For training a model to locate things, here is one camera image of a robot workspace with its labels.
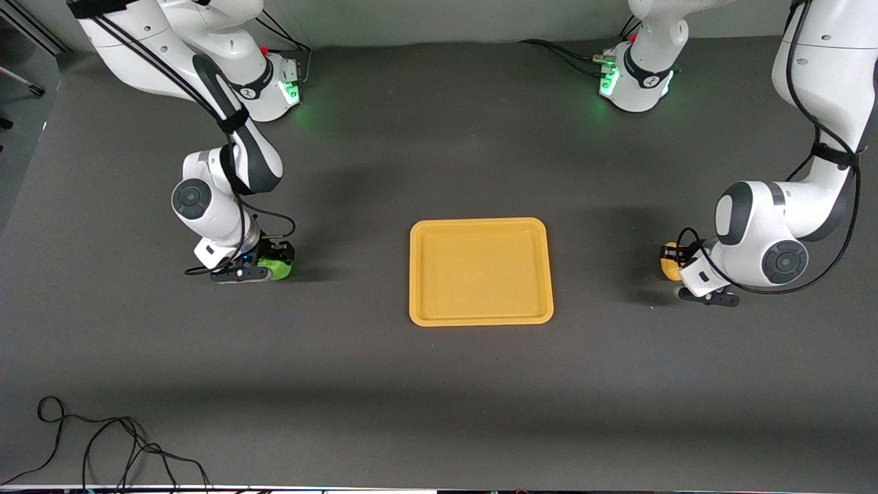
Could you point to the dark grey table mat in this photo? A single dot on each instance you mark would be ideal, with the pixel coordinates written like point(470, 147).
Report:
point(439, 398)

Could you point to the yellow plastic tray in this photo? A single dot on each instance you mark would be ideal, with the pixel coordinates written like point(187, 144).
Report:
point(480, 274)

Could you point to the yellow-brown potato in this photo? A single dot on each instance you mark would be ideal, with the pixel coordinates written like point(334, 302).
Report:
point(669, 271)

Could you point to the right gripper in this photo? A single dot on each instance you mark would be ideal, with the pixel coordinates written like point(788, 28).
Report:
point(269, 249)

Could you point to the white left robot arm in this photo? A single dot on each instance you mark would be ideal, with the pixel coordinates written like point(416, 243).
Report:
point(823, 68)

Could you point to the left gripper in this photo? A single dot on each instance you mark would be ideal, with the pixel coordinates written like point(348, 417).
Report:
point(681, 254)

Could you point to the aluminium frame rail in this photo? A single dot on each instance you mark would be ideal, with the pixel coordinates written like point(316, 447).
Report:
point(34, 31)

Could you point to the green apple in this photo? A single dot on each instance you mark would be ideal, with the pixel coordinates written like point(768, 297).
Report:
point(280, 269)

